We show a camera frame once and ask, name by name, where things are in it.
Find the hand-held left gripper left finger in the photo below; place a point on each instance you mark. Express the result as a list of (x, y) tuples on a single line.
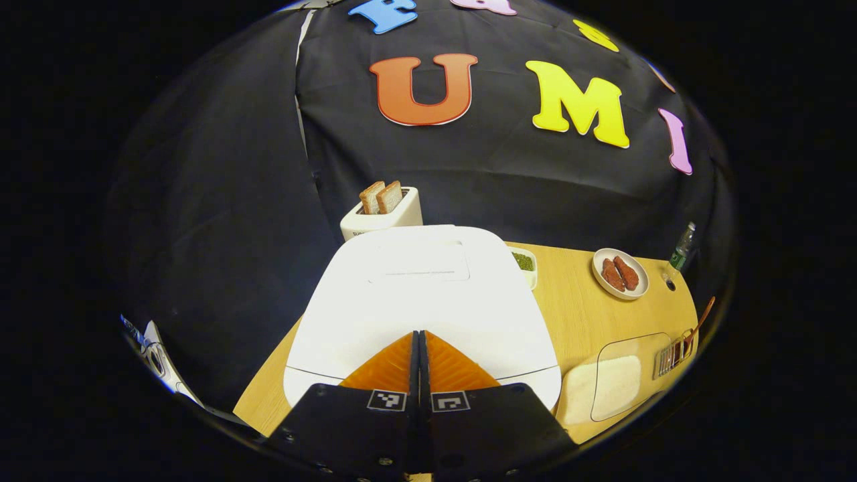
[(355, 428)]

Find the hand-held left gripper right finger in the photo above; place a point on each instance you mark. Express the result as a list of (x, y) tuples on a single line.
[(489, 428)]

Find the clear box of white rice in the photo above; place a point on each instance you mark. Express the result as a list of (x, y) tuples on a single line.
[(616, 381)]

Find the white rice cooker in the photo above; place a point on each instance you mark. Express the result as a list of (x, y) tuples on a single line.
[(415, 294)]

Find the white divided dish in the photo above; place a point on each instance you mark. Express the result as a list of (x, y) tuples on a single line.
[(525, 262)]

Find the brown sausage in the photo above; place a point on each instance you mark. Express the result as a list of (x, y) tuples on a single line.
[(627, 272), (612, 275)]

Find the white side desk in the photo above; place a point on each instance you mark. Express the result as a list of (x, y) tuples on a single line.
[(161, 361)]

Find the white round plate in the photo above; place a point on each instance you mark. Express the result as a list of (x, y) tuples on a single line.
[(639, 284)]

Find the white toaster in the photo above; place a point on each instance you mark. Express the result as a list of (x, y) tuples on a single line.
[(395, 219)]

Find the toast slice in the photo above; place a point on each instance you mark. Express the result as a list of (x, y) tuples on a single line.
[(390, 196), (371, 197)]

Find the green label water bottle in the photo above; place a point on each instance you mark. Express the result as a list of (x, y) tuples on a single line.
[(683, 251)]

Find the black backdrop cloth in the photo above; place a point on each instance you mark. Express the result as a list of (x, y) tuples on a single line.
[(221, 201)]

